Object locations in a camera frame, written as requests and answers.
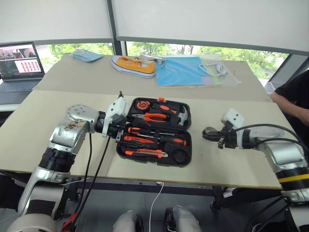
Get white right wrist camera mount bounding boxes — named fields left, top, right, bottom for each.
left=221, top=108, right=246, bottom=148

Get orange black tape measure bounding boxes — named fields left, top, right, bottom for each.
left=135, top=101, right=152, bottom=112

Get grey rounded robot leg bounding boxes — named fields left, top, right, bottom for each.
left=112, top=210, right=144, bottom=232
left=165, top=205, right=202, bottom=232

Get black orange long screwdriver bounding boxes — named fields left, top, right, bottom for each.
left=144, top=135, right=188, bottom=147

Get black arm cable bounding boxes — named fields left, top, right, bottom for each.
left=229, top=124, right=309, bottom=158
left=71, top=136, right=111, bottom=218
left=76, top=132, right=92, bottom=215

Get silver head claw hammer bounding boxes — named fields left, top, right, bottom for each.
left=166, top=105, right=190, bottom=127

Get short black orange screwdriver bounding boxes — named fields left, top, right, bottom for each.
left=151, top=102, right=179, bottom=116

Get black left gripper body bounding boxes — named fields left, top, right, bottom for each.
left=110, top=115, right=128, bottom=143

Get black table frame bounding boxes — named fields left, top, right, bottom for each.
left=67, top=180, right=283, bottom=211

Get white charging cable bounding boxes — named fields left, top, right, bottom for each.
left=199, top=61, right=229, bottom=77

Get silver metal object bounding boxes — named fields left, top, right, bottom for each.
left=139, top=54, right=167, bottom=66

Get orange silver utility knife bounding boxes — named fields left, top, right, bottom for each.
left=125, top=149, right=169, bottom=159

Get grey window frame post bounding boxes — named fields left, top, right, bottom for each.
left=106, top=0, right=128, bottom=58

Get white roller blind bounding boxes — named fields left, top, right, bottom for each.
left=112, top=0, right=309, bottom=55
left=0, top=0, right=114, bottom=44

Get yellow white canvas shoe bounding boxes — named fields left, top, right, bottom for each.
left=111, top=55, right=156, bottom=79

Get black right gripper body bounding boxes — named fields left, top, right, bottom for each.
left=218, top=125, right=239, bottom=150

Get red cable connector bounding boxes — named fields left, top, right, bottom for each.
left=61, top=212, right=78, bottom=232

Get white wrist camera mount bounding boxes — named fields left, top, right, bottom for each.
left=101, top=98, right=127, bottom=138
left=221, top=108, right=246, bottom=148

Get clear bag of coloured paper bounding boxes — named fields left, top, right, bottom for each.
left=154, top=56, right=242, bottom=89

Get orange test pen screwdriver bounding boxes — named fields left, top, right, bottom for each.
left=123, top=135, right=155, bottom=144

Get dark brown tape roll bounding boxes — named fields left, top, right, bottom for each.
left=202, top=126, right=219, bottom=141

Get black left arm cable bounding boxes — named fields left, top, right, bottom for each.
left=71, top=136, right=111, bottom=218
left=76, top=132, right=92, bottom=215

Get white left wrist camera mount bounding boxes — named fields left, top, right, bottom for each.
left=101, top=98, right=127, bottom=138

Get black tool case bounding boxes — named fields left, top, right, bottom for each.
left=116, top=97, right=193, bottom=167

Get thin white hanging cable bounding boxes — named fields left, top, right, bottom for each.
left=149, top=181, right=165, bottom=232

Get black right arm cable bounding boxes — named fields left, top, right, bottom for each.
left=229, top=124, right=309, bottom=158

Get orange handled pliers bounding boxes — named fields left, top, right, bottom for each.
left=131, top=113, right=168, bottom=124

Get thin orange handled screwdriver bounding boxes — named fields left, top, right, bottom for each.
left=127, top=127, right=176, bottom=136

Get person in black shirt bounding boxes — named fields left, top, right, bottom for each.
left=273, top=71, right=309, bottom=148

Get grey open laptop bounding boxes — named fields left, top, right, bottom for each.
left=0, top=42, right=46, bottom=104

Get light blue cloth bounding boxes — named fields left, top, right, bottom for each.
left=72, top=49, right=104, bottom=63

